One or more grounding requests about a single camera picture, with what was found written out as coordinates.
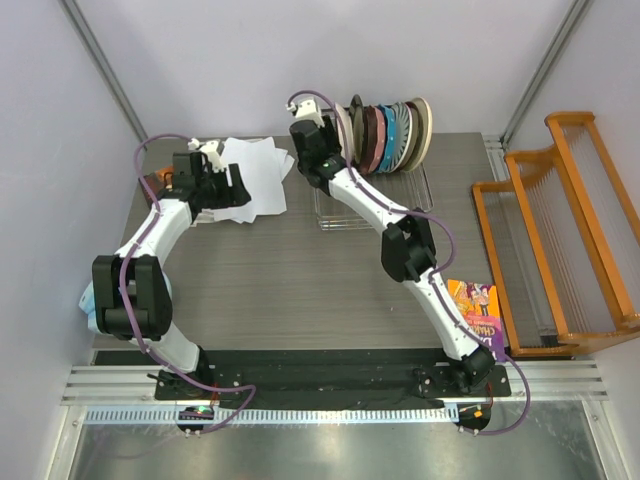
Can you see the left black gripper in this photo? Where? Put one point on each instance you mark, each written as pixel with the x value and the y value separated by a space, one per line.
pixel 233 196

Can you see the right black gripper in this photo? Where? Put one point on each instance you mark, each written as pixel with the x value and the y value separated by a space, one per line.
pixel 331 134

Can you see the white watermelon pattern plate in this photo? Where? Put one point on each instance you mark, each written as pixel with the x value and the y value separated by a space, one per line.
pixel 339 123

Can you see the black rimmed beige plate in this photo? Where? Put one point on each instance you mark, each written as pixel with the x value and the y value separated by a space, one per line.
pixel 357 115

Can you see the pink polka dot plate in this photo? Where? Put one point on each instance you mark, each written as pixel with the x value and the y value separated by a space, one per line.
pixel 375 135

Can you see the brown floral pattern plate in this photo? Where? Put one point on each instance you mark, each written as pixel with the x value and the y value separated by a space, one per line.
pixel 349 147

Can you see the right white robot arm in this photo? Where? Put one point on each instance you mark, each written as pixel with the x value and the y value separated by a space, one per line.
pixel 408 252

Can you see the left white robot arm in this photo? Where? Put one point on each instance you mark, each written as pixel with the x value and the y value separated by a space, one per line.
pixel 142 259

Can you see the orange wooden rack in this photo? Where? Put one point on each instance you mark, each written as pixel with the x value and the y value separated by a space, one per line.
pixel 562 240

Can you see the white cloth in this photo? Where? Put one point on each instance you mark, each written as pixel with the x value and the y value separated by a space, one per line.
pixel 263 168

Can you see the teal polka dot plate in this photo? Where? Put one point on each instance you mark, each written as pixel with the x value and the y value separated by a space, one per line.
pixel 390 116

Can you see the grey striped plate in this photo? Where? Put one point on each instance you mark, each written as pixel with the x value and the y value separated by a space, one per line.
pixel 403 119

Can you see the dark brown book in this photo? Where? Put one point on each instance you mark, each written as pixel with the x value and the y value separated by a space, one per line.
pixel 159 182

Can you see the cream plate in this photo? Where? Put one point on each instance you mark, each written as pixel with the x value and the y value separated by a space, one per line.
pixel 428 130

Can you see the light blue headphones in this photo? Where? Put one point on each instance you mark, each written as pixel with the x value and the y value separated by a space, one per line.
pixel 90 310

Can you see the orange Roald Dahl book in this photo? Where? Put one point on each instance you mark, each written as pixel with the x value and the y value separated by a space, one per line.
pixel 479 305

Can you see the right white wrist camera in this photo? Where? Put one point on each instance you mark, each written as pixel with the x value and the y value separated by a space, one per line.
pixel 307 109

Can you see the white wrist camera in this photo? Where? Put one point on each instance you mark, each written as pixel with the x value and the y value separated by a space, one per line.
pixel 307 109
pixel 212 150

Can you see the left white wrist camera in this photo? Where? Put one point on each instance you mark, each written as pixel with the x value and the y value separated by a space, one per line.
pixel 212 150

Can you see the metal wire dish rack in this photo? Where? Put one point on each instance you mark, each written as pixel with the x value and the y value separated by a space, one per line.
pixel 409 189

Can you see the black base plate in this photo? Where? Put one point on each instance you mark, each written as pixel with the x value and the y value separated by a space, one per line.
pixel 329 380

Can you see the slotted cable duct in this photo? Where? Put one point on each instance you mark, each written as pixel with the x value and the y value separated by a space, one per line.
pixel 183 415

